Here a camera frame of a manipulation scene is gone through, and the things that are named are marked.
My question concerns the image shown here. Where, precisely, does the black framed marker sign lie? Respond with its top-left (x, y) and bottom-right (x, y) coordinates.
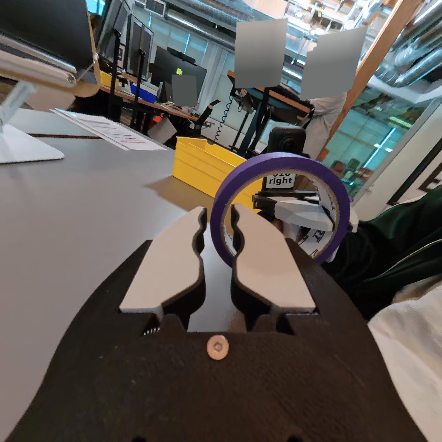
top-left (387, 138), bottom-right (442, 206)

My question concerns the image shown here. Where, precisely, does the silver ventilation duct bundle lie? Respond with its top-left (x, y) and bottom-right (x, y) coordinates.
top-left (375, 31), bottom-right (442, 88)

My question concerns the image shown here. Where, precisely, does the blue storage crate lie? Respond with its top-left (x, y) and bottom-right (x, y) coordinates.
top-left (131, 83), bottom-right (158, 103)

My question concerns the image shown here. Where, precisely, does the laminated paper sheet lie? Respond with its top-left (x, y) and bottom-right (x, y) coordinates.
top-left (50, 109), bottom-right (167, 151)

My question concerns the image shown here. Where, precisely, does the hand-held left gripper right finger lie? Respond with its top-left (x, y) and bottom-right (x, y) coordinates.
top-left (230, 203), bottom-right (317, 318)

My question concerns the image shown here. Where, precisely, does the tan backed monitor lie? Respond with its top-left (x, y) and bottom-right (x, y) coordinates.
top-left (0, 0), bottom-right (101, 98)

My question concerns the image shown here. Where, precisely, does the black monitor on arm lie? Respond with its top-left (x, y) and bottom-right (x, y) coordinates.
top-left (98, 0), bottom-right (132, 70)
top-left (125, 14), bottom-right (155, 82)

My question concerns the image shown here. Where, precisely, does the yellow plastic bin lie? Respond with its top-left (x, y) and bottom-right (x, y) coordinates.
top-left (172, 136), bottom-right (264, 208)

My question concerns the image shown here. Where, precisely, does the purple masking tape roll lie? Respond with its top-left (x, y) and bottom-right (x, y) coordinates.
top-left (211, 152), bottom-right (351, 268)

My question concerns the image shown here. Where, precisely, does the wooden post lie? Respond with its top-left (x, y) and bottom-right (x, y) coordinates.
top-left (316, 0), bottom-right (423, 162)

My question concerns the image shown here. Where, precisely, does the black office chair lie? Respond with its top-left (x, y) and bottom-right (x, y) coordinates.
top-left (194, 99), bottom-right (221, 131)

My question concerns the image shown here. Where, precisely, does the white monitor stand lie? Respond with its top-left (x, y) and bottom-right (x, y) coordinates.
top-left (0, 81), bottom-right (65, 164)

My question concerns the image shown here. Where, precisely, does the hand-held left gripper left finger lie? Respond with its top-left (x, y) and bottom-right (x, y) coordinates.
top-left (119, 206), bottom-right (208, 323)

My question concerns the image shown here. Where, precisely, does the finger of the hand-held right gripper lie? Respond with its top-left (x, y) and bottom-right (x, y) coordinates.
top-left (274, 202), bottom-right (335, 242)

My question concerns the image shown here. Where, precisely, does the dark green jacket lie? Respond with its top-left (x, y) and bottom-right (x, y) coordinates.
top-left (323, 185), bottom-right (442, 320)

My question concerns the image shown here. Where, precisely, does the black monitor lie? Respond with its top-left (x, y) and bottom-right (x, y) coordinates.
top-left (150, 47), bottom-right (208, 104)

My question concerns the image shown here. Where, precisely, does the grey panel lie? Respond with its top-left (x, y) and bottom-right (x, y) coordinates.
top-left (148, 116), bottom-right (177, 144)

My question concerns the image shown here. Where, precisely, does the black coiled cable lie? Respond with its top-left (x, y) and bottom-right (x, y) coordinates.
top-left (214, 97), bottom-right (235, 140)

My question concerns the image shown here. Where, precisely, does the black standing desk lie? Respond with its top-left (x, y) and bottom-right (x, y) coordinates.
top-left (226, 71), bottom-right (313, 156)

